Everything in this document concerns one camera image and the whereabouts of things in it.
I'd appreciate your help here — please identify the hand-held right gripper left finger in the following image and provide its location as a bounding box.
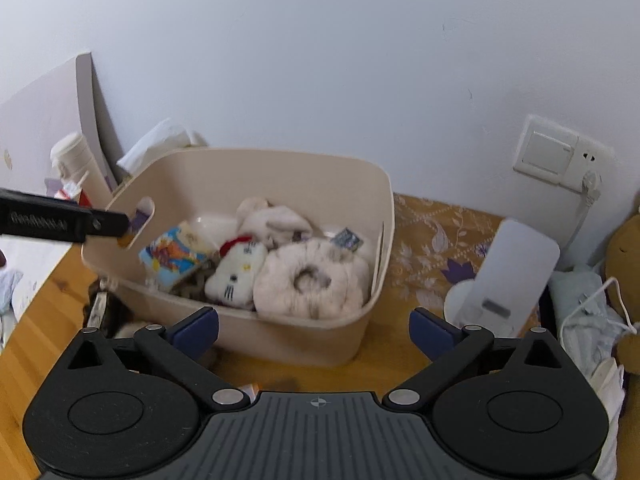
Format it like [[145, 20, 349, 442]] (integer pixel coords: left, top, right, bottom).
[[66, 308, 249, 413]]

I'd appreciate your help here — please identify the white tissue paper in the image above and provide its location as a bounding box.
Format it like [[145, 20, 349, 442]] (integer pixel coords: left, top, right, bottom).
[[117, 117, 208, 178]]

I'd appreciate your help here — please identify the white phone stand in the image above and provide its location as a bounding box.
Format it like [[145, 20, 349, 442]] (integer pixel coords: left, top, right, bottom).
[[444, 217, 561, 338]]

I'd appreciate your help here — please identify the white wall switch socket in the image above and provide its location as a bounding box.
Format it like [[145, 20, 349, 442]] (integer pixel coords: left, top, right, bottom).
[[512, 114, 616, 193]]

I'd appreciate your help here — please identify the white charger cable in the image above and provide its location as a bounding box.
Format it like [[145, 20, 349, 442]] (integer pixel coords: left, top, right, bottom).
[[557, 275, 640, 361]]

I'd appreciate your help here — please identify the red white milk carton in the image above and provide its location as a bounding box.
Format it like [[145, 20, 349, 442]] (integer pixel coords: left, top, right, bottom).
[[52, 180, 93, 208]]

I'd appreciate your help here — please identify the fluffy ring plush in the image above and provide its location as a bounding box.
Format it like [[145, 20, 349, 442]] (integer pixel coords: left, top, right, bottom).
[[253, 239, 371, 321]]

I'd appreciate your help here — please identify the floral table mat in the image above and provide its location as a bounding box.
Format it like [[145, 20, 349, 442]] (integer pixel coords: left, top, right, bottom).
[[390, 192, 506, 321]]

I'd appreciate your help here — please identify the white plug with cable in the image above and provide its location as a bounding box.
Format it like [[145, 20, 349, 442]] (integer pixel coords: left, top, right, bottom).
[[562, 170, 603, 261]]

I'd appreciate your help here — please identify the colourful cartoon box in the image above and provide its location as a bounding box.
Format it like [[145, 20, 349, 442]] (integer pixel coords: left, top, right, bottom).
[[138, 225, 208, 293]]

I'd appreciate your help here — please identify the white thermos bottle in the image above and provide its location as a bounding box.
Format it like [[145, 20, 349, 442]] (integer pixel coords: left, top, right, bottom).
[[50, 132, 103, 196]]

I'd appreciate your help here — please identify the white bed sheet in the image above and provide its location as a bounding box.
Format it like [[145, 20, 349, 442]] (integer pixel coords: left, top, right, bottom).
[[0, 240, 68, 348]]

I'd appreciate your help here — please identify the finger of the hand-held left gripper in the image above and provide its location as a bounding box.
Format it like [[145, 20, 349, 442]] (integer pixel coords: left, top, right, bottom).
[[84, 208, 132, 244]]

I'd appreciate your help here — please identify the light blue striped cloth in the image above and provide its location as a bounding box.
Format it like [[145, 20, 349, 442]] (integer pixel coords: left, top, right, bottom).
[[547, 265, 631, 376]]

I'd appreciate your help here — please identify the lilac board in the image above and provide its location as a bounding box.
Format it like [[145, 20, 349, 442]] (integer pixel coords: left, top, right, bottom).
[[0, 51, 123, 241]]

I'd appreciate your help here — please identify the white cat plush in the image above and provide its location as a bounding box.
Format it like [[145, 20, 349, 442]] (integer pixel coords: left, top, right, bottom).
[[205, 237, 268, 308]]

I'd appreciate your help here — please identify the brown capybara plush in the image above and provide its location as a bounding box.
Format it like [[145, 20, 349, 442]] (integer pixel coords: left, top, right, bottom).
[[602, 205, 640, 376]]

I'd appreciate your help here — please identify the beige plastic storage basket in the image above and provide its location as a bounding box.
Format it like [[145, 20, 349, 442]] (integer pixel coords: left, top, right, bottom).
[[81, 147, 396, 367]]

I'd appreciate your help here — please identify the small blue patterned box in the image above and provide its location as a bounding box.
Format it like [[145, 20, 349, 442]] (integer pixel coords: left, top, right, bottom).
[[331, 227, 362, 252]]

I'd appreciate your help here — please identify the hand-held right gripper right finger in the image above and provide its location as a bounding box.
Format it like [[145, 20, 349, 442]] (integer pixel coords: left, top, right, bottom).
[[382, 308, 576, 413]]

